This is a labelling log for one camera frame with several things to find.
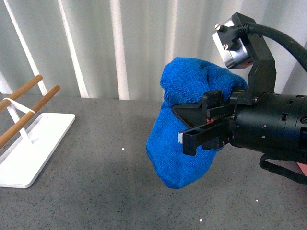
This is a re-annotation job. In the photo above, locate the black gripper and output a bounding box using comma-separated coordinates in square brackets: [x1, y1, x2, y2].
[172, 90, 307, 164]

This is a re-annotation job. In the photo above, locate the blue microfiber cloth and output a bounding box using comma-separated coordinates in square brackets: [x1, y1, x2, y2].
[146, 57, 247, 189]

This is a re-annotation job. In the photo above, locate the pink plastic bin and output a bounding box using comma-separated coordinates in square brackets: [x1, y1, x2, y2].
[297, 163, 307, 176]

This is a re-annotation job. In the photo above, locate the white towel rack stand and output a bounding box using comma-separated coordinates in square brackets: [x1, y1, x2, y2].
[0, 75, 75, 188]

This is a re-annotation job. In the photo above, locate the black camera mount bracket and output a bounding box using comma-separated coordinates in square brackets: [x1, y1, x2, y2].
[231, 12, 276, 105]

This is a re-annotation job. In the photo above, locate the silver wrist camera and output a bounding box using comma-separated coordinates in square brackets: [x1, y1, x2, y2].
[212, 32, 253, 69]

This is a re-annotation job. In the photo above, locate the black camera cable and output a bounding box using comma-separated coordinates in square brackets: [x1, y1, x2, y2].
[236, 23, 307, 75]

